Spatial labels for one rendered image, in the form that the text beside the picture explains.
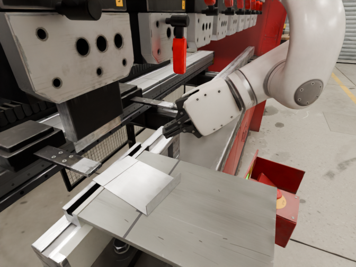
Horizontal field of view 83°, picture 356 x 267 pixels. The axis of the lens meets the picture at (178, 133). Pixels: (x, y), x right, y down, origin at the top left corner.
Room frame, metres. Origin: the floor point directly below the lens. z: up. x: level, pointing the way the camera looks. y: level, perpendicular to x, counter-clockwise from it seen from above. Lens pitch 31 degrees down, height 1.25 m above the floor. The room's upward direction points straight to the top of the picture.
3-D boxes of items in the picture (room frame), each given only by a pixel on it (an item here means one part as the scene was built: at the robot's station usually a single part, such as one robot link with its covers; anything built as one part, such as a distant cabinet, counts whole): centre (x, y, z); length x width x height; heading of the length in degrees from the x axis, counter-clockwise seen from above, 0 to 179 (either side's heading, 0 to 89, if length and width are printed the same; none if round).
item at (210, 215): (0.22, -0.01, 1.00); 0.26 x 0.18 x 0.01; 66
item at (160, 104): (0.64, 0.14, 1.01); 0.26 x 0.12 x 0.05; 66
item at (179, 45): (0.39, 0.00, 1.20); 0.04 x 0.02 x 0.10; 66
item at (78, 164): (0.34, 0.27, 1.01); 0.26 x 0.12 x 0.05; 66
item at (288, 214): (0.46, -0.30, 0.75); 0.20 x 0.16 x 0.18; 148
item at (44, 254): (0.33, 0.10, 0.92); 0.39 x 0.06 x 0.10; 156
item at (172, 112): (0.98, 0.22, 0.81); 0.64 x 0.08 x 0.14; 66
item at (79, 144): (0.28, 0.12, 1.13); 0.10 x 0.02 x 0.10; 156
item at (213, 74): (1.67, -0.09, 0.81); 0.64 x 0.08 x 0.14; 66
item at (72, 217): (0.29, 0.12, 0.99); 0.20 x 0.03 x 0.03; 156
